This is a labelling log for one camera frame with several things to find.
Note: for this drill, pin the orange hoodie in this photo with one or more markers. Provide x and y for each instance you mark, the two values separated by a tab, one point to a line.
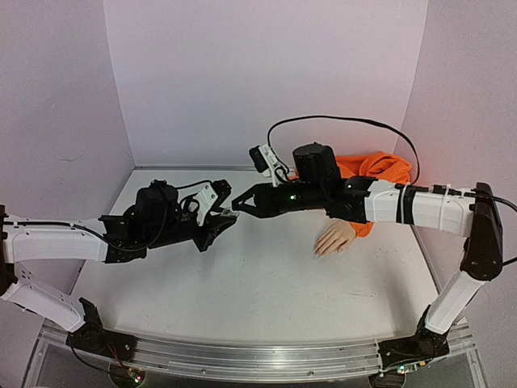
379	165

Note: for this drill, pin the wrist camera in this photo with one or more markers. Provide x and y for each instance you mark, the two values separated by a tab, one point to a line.
209	199
269	165

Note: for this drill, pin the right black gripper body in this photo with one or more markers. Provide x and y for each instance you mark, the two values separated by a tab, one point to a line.
262	200

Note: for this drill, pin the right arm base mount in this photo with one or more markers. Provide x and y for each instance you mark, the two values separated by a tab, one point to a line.
423	345

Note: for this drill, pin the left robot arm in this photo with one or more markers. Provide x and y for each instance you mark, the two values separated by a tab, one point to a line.
23	240

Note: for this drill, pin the aluminium back rail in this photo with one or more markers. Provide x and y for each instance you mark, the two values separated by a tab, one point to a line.
195	167

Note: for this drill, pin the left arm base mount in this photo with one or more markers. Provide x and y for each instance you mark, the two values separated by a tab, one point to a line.
92	337

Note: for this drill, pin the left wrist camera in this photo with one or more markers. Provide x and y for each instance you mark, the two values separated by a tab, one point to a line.
209	199

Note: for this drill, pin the aluminium rail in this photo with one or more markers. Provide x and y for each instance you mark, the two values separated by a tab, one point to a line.
195	167
283	363

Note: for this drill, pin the clear nail polish bottle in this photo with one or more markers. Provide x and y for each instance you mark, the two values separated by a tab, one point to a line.
228	212

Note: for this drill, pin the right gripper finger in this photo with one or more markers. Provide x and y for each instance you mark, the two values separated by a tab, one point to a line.
247	200
254	211

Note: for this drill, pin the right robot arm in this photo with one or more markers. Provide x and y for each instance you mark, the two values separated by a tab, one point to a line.
471	214

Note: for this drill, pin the aluminium front rail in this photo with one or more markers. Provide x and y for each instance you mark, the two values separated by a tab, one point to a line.
283	363

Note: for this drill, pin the mannequin hand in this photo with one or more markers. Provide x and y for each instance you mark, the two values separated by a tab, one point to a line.
337	238

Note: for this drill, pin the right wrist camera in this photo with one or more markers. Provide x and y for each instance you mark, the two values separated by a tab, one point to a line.
269	165

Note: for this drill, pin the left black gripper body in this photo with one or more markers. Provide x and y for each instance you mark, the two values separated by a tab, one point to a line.
170	235

